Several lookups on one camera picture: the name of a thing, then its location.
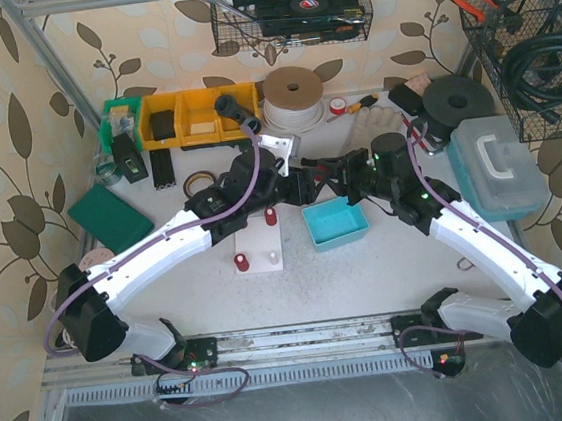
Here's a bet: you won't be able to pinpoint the wire basket top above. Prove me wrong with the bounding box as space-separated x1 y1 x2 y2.
201 0 373 57

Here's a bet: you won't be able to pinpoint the black box in bin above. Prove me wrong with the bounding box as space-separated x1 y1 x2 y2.
149 110 176 141

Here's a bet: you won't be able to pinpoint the white peg base plate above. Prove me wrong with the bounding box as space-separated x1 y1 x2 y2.
233 215 284 275

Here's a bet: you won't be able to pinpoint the green bin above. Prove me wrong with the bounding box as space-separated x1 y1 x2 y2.
99 97 143 154

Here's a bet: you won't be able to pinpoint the clear teal toolbox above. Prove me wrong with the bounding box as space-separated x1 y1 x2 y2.
446 115 550 223

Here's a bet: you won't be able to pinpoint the green notebook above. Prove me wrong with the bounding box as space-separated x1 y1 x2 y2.
68 184 155 255

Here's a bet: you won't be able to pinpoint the black pipe fitting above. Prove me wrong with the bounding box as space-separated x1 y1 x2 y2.
214 94 262 135

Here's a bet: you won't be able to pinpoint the red white tape roll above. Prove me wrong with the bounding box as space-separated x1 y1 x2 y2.
329 97 347 116

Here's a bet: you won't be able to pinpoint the wire basket right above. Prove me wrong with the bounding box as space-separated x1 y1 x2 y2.
458 0 562 143

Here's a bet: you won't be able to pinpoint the black hose coil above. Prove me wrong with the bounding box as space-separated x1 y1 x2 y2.
497 27 562 117

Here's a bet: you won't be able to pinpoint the glass jar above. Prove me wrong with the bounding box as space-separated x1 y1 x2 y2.
93 153 122 187

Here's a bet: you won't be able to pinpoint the long black screwdriver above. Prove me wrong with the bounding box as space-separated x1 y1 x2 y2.
300 158 324 167

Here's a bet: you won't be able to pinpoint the black box with sponge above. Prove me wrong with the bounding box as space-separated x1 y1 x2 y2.
388 73 431 116

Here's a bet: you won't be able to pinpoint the teal spring tray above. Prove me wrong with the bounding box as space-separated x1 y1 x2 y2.
302 197 369 253

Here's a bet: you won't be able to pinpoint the beige work glove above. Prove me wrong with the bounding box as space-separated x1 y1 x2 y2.
341 105 404 155

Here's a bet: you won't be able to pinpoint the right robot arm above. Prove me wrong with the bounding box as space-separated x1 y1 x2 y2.
322 132 562 368

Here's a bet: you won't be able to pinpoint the black meter device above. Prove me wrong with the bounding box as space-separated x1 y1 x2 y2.
110 133 149 184

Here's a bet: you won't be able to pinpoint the black tape roll in basket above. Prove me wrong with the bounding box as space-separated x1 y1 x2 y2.
289 0 329 18

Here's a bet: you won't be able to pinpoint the wire basket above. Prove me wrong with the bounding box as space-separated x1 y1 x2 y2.
201 0 373 57
458 0 562 143

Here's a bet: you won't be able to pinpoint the orange pliers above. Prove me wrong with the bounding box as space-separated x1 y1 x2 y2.
450 0 500 24

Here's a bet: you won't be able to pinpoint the yellow bin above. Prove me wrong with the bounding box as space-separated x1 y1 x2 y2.
214 83 262 142
138 92 181 151
174 88 221 147

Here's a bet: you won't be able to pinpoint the yellow bin left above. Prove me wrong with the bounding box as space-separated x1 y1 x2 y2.
138 92 181 151

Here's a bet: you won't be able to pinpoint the yellow black screwdriver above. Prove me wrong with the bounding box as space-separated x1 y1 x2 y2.
327 94 379 123

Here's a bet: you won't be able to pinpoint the red handled hex key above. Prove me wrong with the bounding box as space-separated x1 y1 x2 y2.
401 112 447 157

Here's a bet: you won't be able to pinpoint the black rail block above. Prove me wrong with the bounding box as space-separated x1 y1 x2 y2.
149 149 176 191

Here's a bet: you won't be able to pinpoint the yellow bin middle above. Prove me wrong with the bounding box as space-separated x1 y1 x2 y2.
174 88 221 147

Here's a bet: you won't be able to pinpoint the yellow bin right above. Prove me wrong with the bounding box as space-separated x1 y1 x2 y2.
214 83 262 142

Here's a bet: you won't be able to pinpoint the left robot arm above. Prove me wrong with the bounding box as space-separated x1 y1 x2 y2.
54 151 318 362

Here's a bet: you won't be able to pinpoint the brown tape roll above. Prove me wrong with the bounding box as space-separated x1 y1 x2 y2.
182 170 216 199

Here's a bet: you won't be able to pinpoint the silver wrench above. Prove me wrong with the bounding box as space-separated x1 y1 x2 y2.
201 0 257 22

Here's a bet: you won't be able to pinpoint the white cable spool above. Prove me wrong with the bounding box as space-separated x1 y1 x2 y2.
262 66 325 135

